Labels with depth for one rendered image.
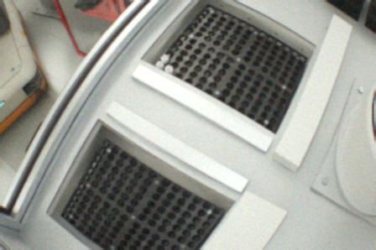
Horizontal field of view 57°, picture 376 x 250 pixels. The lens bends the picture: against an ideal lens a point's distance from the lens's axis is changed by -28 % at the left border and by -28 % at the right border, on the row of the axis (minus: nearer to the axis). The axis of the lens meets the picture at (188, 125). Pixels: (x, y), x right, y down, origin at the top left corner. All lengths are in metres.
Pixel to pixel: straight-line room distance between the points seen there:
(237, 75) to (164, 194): 0.24
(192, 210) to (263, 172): 0.12
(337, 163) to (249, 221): 0.17
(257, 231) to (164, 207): 0.16
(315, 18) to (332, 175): 0.31
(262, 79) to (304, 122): 0.17
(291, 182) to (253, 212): 0.08
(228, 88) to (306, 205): 0.27
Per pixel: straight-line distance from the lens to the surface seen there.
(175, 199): 0.69
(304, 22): 0.79
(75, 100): 0.68
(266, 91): 0.79
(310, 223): 0.66
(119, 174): 0.72
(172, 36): 0.87
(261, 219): 0.63
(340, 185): 0.65
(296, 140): 0.64
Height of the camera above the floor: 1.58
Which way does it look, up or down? 70 degrees down
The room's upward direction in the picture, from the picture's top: 9 degrees counter-clockwise
